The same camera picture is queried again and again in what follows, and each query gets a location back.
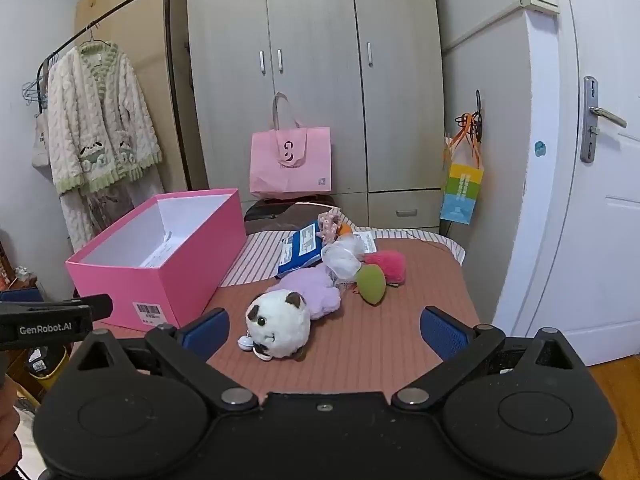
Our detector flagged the white panda plush toy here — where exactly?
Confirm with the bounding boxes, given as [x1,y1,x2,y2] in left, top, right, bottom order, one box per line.
[244,290,312,363]

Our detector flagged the white door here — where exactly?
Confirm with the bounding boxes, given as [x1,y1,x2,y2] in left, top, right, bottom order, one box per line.
[492,0,640,368]

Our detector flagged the silver door handle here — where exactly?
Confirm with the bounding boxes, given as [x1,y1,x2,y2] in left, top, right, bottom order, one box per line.
[580,76,628,164]

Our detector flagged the pink strawberry plush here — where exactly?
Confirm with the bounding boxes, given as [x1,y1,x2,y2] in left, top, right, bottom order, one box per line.
[362,250,407,287]

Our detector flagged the yellow bin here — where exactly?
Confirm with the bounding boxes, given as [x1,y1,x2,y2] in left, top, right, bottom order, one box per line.
[26,345,69,391]

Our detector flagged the printed white paper sheet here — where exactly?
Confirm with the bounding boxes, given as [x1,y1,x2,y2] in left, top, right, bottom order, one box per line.
[139,230,174,268]

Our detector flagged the black wall hook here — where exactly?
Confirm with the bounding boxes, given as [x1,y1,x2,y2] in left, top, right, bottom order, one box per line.
[454,89,485,142]

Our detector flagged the white canvas bag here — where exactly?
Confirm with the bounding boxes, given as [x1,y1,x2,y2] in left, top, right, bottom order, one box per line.
[31,110,54,170]

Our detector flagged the white labelled packet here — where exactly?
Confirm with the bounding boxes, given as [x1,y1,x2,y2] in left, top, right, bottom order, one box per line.
[350,231,377,254]

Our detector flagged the brown cloth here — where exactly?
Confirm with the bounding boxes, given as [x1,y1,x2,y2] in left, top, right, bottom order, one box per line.
[270,203,332,235]

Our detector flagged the white striped bed sheet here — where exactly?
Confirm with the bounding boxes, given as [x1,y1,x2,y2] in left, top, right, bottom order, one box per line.
[220,227,466,289]

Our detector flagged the green oval sponge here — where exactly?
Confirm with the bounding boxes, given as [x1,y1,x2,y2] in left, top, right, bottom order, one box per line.
[355,265,388,308]

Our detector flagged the white green fleece pajama top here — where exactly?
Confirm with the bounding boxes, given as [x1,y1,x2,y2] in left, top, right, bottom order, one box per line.
[46,40,165,196]

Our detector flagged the pink cardboard box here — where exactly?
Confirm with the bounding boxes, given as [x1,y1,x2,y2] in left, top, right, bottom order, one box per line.
[65,188,247,332]

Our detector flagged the plastic-wrapped white soft item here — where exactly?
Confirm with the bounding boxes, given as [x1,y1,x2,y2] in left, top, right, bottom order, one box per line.
[321,237,362,284]

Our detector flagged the black clothes rack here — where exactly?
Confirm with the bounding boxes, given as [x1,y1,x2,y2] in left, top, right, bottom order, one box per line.
[39,0,194,193]

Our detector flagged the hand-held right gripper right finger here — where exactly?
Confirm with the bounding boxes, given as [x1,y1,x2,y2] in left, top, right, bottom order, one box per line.
[391,305,585,410]

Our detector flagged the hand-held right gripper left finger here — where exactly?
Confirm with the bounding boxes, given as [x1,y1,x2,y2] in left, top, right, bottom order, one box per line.
[66,307,260,411]

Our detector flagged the grey wooden wardrobe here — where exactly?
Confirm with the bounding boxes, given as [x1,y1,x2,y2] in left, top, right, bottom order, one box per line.
[181,0,446,233]

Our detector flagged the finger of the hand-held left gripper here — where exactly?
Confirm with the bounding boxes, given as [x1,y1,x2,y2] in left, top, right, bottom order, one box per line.
[0,287,42,305]
[0,294,114,320]

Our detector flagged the white fleece pajama pants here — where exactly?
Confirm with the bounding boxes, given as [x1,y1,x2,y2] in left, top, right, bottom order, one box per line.
[59,165,162,256]

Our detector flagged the pink paper tote bag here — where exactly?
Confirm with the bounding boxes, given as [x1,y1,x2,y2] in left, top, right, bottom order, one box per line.
[249,92,332,200]

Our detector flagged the colourful paper gift bag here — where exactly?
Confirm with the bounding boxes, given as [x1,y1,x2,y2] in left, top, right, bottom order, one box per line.
[440,112,485,226]

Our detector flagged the blue wire hanger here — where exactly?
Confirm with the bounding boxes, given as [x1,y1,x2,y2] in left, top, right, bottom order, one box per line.
[21,57,51,107]

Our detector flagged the purple plush toy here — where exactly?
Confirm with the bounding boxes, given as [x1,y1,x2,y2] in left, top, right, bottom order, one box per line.
[277,264,343,322]

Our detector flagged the blue wet wipes pack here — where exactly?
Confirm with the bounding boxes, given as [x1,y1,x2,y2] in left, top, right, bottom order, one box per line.
[276,223,326,277]

